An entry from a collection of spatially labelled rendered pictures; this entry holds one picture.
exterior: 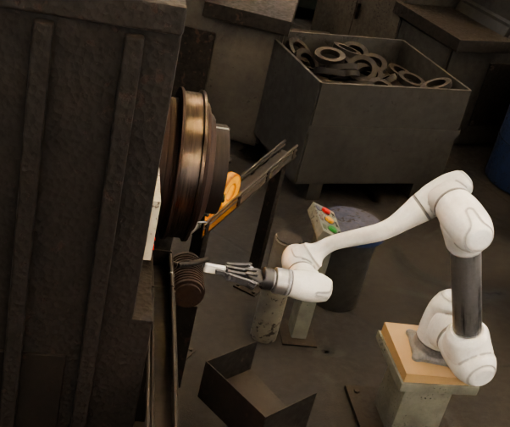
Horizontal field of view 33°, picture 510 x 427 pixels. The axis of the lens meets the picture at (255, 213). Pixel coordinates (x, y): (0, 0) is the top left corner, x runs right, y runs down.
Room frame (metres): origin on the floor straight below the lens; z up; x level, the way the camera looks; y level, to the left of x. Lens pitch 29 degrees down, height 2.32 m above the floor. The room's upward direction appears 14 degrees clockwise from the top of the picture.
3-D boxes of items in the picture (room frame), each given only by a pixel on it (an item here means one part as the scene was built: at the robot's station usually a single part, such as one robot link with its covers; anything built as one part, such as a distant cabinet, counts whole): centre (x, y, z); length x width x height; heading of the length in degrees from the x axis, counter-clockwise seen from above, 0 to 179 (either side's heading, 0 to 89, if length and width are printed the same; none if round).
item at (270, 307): (3.15, -0.16, 0.26); 0.12 x 0.12 x 0.52
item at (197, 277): (2.75, 0.19, 0.27); 0.22 x 0.13 x 0.53; 13
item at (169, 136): (2.38, 0.33, 1.11); 0.47 x 0.10 x 0.47; 13
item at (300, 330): (3.23, -0.31, 0.31); 0.24 x 0.16 x 0.62; 13
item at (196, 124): (2.40, 0.25, 1.11); 0.47 x 0.06 x 0.47; 13
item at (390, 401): (2.79, -0.78, 0.16); 0.40 x 0.40 x 0.31; 16
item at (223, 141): (2.42, 0.15, 1.11); 0.28 x 0.06 x 0.28; 13
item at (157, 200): (2.04, 0.28, 1.15); 0.26 x 0.02 x 0.18; 13
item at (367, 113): (5.08, -0.43, 0.39); 1.03 x 0.83 x 0.77; 118
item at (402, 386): (2.79, -0.78, 0.33); 0.32 x 0.32 x 0.04; 16
